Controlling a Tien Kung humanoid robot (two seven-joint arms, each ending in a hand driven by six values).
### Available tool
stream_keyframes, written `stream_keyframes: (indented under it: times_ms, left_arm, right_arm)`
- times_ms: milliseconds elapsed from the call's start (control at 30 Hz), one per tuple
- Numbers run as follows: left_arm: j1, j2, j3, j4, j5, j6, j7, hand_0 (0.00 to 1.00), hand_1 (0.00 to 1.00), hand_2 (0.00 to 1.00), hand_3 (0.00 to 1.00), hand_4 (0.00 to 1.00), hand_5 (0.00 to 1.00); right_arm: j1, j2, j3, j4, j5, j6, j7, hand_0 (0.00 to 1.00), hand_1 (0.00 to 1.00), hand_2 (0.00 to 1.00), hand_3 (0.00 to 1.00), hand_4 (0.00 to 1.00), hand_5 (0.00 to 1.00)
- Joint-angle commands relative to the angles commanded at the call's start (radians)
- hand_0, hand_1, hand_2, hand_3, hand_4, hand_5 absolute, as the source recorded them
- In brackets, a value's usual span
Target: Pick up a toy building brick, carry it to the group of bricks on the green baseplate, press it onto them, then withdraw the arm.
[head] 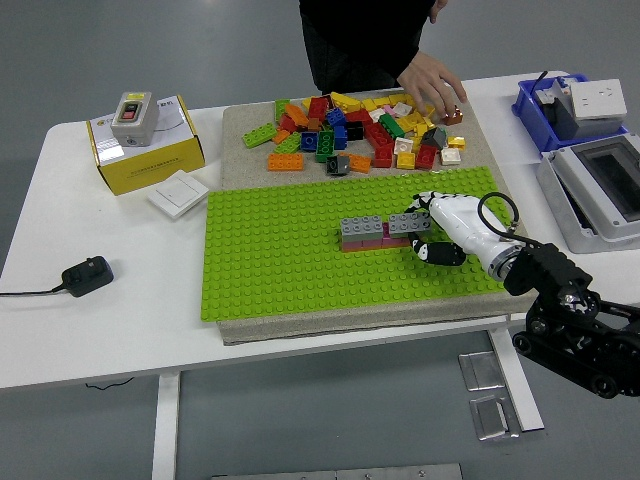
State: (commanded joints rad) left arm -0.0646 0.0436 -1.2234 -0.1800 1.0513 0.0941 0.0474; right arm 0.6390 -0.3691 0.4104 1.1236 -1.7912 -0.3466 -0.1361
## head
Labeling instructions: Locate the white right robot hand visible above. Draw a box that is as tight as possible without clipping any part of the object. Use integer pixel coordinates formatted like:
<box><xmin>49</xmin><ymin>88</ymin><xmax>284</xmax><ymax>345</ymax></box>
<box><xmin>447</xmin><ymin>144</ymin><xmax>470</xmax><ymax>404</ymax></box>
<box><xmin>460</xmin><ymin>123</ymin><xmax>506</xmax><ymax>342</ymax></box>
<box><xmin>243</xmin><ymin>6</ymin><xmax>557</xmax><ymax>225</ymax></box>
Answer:
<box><xmin>403</xmin><ymin>191</ymin><xmax>517</xmax><ymax>270</ymax></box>

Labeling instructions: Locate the person's right hand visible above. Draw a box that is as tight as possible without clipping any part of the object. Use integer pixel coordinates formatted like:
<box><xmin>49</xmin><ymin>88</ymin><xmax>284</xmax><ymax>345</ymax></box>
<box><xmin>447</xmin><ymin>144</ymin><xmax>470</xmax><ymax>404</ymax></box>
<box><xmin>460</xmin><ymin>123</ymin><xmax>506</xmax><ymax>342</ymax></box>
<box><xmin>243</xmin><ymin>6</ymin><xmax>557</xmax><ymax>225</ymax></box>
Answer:
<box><xmin>396</xmin><ymin>49</ymin><xmax>469</xmax><ymax>121</ymax></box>

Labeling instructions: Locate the grey long brick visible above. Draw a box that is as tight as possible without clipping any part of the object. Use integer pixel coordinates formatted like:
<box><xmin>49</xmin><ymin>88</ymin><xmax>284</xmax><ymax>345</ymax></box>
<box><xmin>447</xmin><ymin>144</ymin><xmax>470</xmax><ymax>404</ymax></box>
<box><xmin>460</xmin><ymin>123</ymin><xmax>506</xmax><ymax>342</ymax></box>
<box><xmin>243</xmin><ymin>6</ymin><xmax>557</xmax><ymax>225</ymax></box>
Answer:
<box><xmin>340</xmin><ymin>214</ymin><xmax>385</xmax><ymax>239</ymax></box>
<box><xmin>388</xmin><ymin>211</ymin><xmax>433</xmax><ymax>237</ymax></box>

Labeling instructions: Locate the dark grey sloped brick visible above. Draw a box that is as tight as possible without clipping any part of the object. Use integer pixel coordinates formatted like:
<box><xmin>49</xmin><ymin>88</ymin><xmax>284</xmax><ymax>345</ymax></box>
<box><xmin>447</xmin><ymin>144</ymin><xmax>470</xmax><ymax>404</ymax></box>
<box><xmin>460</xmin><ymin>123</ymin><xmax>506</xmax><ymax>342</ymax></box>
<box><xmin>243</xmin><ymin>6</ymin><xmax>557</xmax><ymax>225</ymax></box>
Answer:
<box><xmin>421</xmin><ymin>126</ymin><xmax>449</xmax><ymax>151</ymax></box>

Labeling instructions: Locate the green white-studded brick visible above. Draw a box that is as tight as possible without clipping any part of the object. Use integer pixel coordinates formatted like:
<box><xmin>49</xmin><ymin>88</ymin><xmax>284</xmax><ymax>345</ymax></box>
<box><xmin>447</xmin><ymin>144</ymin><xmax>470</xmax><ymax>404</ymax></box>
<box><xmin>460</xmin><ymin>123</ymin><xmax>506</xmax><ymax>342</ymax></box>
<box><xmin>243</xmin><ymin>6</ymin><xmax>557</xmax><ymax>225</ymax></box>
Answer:
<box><xmin>379</xmin><ymin>114</ymin><xmax>407</xmax><ymax>140</ymax></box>

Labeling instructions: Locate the red long brick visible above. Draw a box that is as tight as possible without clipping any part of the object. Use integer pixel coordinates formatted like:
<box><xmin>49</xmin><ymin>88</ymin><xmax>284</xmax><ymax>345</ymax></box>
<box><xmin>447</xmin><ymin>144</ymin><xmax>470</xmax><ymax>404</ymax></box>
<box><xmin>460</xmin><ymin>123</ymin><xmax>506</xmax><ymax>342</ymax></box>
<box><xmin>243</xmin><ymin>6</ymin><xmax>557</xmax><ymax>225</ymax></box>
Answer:
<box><xmin>363</xmin><ymin>122</ymin><xmax>396</xmax><ymax>153</ymax></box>

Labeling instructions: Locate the yellow curved brick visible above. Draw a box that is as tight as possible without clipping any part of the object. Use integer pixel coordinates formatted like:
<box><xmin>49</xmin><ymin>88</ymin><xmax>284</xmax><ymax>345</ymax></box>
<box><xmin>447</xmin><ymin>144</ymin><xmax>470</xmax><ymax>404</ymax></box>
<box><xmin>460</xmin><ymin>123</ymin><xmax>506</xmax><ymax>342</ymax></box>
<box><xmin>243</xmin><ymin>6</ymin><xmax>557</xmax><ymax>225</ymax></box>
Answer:
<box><xmin>330</xmin><ymin>91</ymin><xmax>363</xmax><ymax>113</ymax></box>

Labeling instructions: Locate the thin orange brick strip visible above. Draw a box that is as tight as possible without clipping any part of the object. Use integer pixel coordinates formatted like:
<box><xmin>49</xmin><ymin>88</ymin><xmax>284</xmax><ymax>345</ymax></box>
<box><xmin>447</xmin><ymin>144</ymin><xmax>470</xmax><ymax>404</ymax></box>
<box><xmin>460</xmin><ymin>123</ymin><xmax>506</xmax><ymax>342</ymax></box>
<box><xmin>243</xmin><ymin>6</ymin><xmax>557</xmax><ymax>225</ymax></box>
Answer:
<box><xmin>341</xmin><ymin>244</ymin><xmax>414</xmax><ymax>253</ymax></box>

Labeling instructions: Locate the dark green long brick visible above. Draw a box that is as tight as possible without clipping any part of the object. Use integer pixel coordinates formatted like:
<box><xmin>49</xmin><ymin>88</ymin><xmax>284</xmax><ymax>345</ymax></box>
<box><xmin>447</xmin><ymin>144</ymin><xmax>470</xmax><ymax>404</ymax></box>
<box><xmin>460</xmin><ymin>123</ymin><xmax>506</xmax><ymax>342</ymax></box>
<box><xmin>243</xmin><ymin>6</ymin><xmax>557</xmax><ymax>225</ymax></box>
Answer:
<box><xmin>315</xmin><ymin>129</ymin><xmax>338</xmax><ymax>164</ymax></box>

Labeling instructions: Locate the orange long brick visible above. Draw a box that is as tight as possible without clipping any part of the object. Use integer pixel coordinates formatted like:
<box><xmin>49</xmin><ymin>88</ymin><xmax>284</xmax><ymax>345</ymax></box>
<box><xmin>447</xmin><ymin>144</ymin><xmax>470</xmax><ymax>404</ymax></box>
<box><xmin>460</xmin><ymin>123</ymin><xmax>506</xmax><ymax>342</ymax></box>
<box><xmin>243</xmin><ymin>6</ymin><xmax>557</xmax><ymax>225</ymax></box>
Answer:
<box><xmin>267</xmin><ymin>153</ymin><xmax>306</xmax><ymax>173</ymax></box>

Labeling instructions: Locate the lime long brick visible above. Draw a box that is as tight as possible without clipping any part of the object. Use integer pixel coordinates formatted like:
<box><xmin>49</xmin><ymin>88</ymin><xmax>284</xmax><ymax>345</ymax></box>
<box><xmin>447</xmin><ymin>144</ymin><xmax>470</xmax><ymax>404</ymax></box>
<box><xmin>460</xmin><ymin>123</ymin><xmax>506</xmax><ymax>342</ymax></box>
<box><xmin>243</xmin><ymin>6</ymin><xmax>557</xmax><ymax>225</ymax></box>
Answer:
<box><xmin>242</xmin><ymin>122</ymin><xmax>279</xmax><ymax>149</ymax></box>

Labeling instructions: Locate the green studded baseplate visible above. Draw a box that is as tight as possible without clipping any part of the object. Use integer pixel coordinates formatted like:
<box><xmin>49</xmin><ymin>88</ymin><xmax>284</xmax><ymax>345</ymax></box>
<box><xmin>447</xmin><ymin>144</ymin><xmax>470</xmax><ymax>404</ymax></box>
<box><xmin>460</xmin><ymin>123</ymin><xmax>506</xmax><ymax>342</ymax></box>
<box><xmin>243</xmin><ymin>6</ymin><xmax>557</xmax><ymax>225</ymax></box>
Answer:
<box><xmin>200</xmin><ymin>165</ymin><xmax>519</xmax><ymax>324</ymax></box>

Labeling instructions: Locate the person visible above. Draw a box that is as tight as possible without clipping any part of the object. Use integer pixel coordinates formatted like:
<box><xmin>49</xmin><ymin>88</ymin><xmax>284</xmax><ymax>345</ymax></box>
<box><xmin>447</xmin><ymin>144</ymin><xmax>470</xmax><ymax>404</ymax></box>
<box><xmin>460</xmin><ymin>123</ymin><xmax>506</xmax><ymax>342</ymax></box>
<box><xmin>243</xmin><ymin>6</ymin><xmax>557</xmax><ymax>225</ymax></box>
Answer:
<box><xmin>298</xmin><ymin>0</ymin><xmax>436</xmax><ymax>96</ymax></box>

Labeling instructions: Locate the blue plastic bin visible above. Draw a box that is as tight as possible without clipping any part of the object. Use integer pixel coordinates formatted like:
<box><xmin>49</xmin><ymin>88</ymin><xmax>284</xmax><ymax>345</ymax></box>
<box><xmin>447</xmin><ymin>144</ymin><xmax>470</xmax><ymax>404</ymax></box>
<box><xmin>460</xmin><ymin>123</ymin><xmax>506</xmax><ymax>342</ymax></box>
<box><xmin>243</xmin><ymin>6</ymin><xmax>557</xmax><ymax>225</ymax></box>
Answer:
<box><xmin>511</xmin><ymin>73</ymin><xmax>631</xmax><ymax>153</ymax></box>

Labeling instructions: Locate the grey white electrical part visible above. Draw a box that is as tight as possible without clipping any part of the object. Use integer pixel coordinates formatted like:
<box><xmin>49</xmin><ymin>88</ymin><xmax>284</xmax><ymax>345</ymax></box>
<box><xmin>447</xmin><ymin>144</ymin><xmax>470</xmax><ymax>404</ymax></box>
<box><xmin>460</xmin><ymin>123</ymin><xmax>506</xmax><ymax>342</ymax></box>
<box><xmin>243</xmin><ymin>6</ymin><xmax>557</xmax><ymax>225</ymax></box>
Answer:
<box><xmin>533</xmin><ymin>77</ymin><xmax>572</xmax><ymax>108</ymax></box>

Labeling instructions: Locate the metal floor hatch plate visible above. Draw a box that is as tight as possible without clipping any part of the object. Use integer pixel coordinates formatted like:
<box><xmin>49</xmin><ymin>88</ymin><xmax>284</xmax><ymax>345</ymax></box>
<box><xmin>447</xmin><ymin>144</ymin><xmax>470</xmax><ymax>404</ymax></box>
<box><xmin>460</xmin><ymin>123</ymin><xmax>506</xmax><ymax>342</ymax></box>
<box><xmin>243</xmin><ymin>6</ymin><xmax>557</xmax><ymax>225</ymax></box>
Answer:
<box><xmin>469</xmin><ymin>394</ymin><xmax>524</xmax><ymax>442</ymax></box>
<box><xmin>458</xmin><ymin>351</ymin><xmax>507</xmax><ymax>392</ymax></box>

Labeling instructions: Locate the grey socket base box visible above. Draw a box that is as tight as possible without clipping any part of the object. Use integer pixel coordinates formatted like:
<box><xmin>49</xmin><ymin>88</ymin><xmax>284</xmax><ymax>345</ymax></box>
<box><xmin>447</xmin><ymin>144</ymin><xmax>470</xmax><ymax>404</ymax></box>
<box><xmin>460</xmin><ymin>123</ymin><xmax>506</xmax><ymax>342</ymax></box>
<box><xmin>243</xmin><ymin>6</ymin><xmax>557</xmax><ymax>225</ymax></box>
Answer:
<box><xmin>552</xmin><ymin>94</ymin><xmax>629</xmax><ymax>141</ymax></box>

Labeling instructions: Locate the white socket panel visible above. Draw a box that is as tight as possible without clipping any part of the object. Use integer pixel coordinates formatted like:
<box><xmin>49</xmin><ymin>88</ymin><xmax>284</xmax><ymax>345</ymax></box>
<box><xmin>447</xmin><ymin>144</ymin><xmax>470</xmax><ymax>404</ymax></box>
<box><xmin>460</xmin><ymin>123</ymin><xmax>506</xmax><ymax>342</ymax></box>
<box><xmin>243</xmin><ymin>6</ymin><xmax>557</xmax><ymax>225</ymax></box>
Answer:
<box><xmin>569</xmin><ymin>78</ymin><xmax>629</xmax><ymax>121</ymax></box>

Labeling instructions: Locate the white table leg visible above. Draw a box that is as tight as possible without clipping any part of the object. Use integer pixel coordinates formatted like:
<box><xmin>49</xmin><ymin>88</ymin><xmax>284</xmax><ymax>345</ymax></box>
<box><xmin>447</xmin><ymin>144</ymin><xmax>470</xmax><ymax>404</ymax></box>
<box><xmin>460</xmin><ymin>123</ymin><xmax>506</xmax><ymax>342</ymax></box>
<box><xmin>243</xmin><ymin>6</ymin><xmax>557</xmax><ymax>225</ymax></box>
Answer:
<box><xmin>152</xmin><ymin>372</ymin><xmax>181</xmax><ymax>480</ymax></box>
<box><xmin>488</xmin><ymin>327</ymin><xmax>546</xmax><ymax>434</ymax></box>

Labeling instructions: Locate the yellow white cardboard box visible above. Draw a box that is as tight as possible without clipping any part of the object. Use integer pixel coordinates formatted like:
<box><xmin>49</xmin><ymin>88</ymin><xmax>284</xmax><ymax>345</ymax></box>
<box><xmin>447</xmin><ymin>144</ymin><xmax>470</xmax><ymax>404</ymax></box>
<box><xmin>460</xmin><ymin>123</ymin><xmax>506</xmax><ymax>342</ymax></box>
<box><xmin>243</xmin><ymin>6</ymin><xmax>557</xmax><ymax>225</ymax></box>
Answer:
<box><xmin>86</xmin><ymin>94</ymin><xmax>207</xmax><ymax>196</ymax></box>

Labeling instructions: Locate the black power adapter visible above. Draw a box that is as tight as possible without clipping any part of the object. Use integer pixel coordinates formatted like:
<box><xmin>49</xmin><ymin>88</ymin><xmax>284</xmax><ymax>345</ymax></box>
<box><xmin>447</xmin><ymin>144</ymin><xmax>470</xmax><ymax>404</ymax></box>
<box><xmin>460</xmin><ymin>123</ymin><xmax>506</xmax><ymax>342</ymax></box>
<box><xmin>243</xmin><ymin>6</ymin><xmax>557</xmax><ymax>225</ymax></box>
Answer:
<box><xmin>60</xmin><ymin>254</ymin><xmax>115</xmax><ymax>299</ymax></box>

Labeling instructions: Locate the grey electrical enclosure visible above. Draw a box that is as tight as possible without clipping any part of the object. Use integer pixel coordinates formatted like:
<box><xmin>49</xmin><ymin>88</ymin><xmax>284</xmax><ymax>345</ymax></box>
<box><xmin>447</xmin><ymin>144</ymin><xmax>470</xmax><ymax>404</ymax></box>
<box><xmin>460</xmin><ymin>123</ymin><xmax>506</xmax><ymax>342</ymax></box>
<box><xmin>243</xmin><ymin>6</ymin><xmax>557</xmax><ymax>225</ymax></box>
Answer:
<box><xmin>535</xmin><ymin>133</ymin><xmax>640</xmax><ymax>255</ymax></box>

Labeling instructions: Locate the white wall switch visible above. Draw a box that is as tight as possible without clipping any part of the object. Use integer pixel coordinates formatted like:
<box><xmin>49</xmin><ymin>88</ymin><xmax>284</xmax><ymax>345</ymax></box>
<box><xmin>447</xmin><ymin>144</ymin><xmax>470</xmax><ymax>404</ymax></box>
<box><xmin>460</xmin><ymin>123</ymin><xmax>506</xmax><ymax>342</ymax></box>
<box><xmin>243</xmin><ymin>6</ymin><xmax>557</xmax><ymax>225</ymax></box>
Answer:
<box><xmin>146</xmin><ymin>169</ymin><xmax>211</xmax><ymax>220</ymax></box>

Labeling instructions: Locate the grey push-button switch box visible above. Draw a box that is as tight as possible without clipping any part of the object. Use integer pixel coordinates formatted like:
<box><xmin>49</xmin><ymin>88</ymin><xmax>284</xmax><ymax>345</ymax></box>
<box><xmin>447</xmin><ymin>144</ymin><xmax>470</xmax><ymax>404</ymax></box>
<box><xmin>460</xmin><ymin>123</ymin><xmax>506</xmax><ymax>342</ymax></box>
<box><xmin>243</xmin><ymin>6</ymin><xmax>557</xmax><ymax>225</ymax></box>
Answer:
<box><xmin>110</xmin><ymin>90</ymin><xmax>161</xmax><ymax>148</ymax></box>

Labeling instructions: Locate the thin black cable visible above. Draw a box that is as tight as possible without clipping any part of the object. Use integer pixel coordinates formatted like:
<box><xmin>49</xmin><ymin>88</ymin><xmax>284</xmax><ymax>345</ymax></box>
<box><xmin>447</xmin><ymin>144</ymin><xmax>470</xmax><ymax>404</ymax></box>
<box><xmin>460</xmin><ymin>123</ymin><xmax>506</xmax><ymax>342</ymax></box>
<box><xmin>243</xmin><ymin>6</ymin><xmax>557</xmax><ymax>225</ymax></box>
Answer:
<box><xmin>84</xmin><ymin>377</ymin><xmax>135</xmax><ymax>391</ymax></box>

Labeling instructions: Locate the black adapter cord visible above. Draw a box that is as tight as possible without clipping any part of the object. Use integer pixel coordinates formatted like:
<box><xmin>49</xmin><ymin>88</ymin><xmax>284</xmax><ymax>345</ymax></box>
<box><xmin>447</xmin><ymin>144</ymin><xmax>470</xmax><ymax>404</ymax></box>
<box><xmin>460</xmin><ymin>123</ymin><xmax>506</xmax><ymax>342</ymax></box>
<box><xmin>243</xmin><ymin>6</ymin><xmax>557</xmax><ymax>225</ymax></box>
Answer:
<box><xmin>0</xmin><ymin>283</ymin><xmax>69</xmax><ymax>297</ymax></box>

